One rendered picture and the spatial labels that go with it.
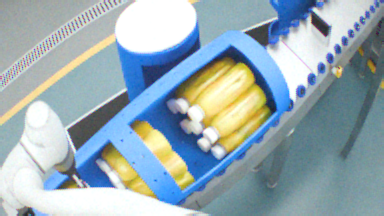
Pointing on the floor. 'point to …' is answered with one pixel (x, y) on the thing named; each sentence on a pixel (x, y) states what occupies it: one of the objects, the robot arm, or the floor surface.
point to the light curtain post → (366, 105)
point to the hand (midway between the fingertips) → (81, 185)
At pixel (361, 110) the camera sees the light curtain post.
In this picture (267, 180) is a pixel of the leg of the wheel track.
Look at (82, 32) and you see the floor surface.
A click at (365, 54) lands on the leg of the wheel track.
